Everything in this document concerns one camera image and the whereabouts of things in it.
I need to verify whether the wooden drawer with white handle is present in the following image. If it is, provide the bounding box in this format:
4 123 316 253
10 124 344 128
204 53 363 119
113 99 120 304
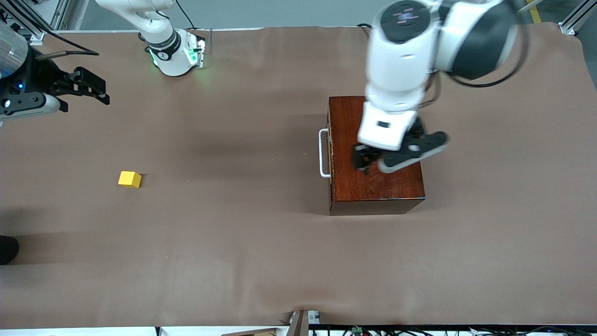
319 97 334 214

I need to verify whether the yellow block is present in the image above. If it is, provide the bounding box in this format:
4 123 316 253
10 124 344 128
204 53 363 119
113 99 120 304
118 171 142 189

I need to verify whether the dark red wooden cabinet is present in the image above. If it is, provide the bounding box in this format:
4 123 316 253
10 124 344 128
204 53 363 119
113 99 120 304
328 96 426 216

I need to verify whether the black shoe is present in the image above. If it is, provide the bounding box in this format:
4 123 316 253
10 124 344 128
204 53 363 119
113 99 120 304
0 235 20 266

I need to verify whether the brown table cover sheet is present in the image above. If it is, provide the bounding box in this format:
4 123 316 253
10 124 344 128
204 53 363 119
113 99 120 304
0 22 597 327

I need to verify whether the aluminium profile bar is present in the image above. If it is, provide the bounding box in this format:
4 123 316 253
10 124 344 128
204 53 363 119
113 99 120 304
559 0 597 35

